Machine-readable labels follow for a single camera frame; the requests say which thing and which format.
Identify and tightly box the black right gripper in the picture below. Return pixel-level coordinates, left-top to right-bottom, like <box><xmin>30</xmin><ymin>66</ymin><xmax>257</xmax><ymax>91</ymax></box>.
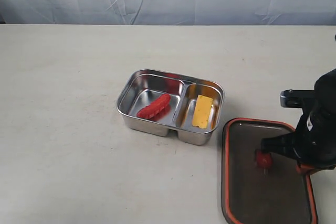
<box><xmin>260</xmin><ymin>69</ymin><xmax>335</xmax><ymax>176</ymax></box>

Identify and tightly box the dark transparent lid orange seal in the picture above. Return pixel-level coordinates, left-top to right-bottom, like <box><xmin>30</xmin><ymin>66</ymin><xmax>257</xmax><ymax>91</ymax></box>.
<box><xmin>221</xmin><ymin>118</ymin><xmax>318</xmax><ymax>223</ymax></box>

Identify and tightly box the yellow toy cheese wedge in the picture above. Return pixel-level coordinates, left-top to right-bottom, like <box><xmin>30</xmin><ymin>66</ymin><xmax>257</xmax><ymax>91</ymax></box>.
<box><xmin>192</xmin><ymin>95</ymin><xmax>213</xmax><ymax>129</ymax></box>

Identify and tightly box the steel two-compartment lunch box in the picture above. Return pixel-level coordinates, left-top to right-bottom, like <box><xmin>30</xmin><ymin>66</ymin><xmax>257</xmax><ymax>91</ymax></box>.
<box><xmin>116</xmin><ymin>69</ymin><xmax>225</xmax><ymax>145</ymax></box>

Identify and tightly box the red toy sausage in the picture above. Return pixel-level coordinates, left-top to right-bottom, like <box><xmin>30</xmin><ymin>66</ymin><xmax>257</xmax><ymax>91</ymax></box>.
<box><xmin>137</xmin><ymin>93</ymin><xmax>171</xmax><ymax>120</ymax></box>

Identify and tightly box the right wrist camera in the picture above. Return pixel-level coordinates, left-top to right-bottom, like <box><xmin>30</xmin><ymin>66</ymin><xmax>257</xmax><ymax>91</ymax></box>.
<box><xmin>280</xmin><ymin>89</ymin><xmax>315</xmax><ymax>109</ymax></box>

